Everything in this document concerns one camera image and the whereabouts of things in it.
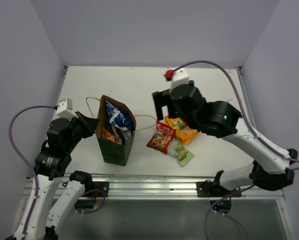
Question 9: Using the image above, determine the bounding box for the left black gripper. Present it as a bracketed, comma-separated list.
[65, 110, 100, 152]

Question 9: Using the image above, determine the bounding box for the red snack packet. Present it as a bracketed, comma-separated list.
[146, 122, 176, 155]

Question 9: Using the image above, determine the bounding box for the orange candy packet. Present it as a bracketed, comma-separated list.
[164, 116, 198, 145]

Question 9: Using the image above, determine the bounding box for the Fox's fruit candy bag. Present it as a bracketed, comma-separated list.
[102, 127, 121, 145]

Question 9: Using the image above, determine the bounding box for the blue chips bag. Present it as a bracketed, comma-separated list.
[105, 100, 134, 145]

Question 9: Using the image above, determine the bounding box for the green paper bag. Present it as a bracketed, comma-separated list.
[93, 95, 142, 166]

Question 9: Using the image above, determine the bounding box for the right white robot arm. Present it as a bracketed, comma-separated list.
[152, 81, 295, 197]

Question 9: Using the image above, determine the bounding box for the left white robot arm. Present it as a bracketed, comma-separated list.
[9, 111, 99, 240]

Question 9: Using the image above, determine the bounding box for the small green snack packet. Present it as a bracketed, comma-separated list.
[169, 142, 195, 167]

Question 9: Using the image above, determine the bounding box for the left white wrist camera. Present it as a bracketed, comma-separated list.
[56, 98, 78, 120]

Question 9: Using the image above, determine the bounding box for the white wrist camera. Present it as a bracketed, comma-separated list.
[164, 68, 190, 90]
[56, 98, 78, 120]

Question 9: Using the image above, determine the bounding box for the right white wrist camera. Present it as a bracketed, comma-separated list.
[164, 68, 190, 90]

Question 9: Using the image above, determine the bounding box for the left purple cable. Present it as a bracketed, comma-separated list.
[8, 105, 106, 240]

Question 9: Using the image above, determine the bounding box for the purple cable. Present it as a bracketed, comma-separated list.
[173, 59, 299, 240]
[8, 105, 106, 240]

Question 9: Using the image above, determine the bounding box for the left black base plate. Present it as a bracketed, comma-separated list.
[85, 181, 110, 198]

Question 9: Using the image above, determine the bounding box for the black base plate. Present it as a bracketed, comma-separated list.
[196, 180, 242, 198]
[85, 181, 110, 198]

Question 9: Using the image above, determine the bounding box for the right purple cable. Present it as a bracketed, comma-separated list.
[173, 59, 299, 240]

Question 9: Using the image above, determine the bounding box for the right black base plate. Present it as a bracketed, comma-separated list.
[196, 180, 242, 198]

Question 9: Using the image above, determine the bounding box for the aluminium mounting rail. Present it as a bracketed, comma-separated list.
[23, 172, 285, 201]

